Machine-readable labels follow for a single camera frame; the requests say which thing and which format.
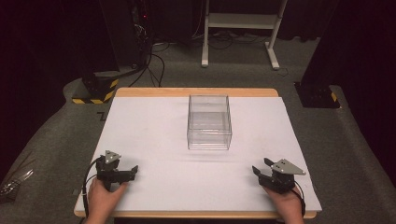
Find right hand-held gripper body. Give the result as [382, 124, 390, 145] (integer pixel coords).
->
[258, 158, 307, 195]

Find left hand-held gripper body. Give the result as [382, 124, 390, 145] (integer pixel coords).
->
[95, 149, 129, 191]

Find person's left hand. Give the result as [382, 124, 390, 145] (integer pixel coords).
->
[84, 178, 129, 224]

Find person's right hand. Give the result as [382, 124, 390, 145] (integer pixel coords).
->
[263, 186, 305, 224]

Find white table mat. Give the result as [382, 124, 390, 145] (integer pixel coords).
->
[75, 95, 323, 214]

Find clear plastic box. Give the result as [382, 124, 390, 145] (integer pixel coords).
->
[186, 94, 233, 151]

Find black stand with dark base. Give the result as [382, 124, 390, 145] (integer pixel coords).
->
[293, 0, 396, 110]

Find black stand with striped base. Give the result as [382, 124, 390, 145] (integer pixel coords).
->
[71, 0, 153, 105]

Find crumpled clear plastic wrap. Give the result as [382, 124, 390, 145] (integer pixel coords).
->
[0, 167, 35, 202]

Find white metal stand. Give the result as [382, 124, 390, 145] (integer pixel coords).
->
[201, 0, 290, 71]

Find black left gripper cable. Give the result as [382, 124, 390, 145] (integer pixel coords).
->
[81, 156, 104, 218]

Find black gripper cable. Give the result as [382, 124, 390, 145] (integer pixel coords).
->
[81, 156, 104, 218]
[291, 180, 307, 217]

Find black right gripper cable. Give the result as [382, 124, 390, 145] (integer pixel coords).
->
[291, 180, 307, 217]

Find black floor cables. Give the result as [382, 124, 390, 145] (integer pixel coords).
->
[128, 41, 171, 89]

